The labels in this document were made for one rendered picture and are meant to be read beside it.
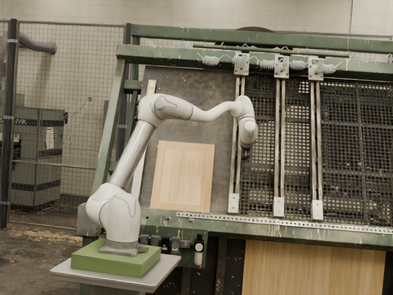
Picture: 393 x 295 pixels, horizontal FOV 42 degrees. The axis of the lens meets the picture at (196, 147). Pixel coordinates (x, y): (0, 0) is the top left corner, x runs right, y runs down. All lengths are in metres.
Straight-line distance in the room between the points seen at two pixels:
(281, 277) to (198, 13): 5.65
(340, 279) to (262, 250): 0.54
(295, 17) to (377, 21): 1.20
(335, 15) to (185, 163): 5.31
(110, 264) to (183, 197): 0.98
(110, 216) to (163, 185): 0.86
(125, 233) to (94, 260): 0.19
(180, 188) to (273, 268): 0.81
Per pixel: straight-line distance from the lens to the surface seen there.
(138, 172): 3.28
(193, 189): 3.23
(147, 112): 2.68
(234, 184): 3.23
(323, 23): 8.17
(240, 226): 3.12
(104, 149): 3.37
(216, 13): 8.30
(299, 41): 4.21
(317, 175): 3.33
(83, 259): 2.42
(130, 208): 2.43
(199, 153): 3.34
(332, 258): 3.47
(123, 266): 2.36
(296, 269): 3.45
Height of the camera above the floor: 1.48
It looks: 3 degrees down
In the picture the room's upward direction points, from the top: 4 degrees clockwise
